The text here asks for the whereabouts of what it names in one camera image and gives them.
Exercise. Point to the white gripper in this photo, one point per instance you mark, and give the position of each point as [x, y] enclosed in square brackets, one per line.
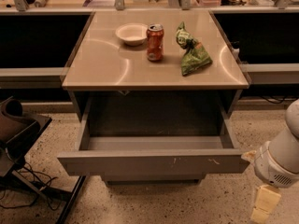
[271, 168]

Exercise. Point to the grey top drawer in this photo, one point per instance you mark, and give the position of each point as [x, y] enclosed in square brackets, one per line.
[124, 160]

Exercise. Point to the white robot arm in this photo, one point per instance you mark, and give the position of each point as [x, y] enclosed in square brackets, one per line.
[289, 136]

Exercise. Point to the grey cabinet with glossy top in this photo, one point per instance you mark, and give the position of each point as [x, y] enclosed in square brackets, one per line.
[103, 63]

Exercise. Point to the green chip bag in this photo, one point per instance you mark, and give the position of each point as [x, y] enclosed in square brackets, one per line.
[195, 56]

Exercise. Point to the orange soda can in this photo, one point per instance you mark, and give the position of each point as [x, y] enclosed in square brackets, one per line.
[155, 38]

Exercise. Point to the white ceramic bowl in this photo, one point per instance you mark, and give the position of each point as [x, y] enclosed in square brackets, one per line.
[132, 34]

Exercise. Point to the black chair on left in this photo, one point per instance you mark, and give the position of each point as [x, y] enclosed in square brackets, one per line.
[19, 131]

